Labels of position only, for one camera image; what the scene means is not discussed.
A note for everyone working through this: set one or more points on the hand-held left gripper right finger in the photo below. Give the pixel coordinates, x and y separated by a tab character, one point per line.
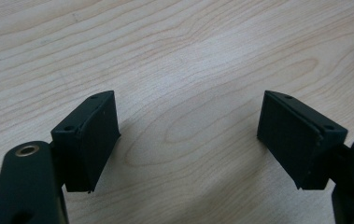
296	140

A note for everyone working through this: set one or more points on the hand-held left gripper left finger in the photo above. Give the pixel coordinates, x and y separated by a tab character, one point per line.
86	146

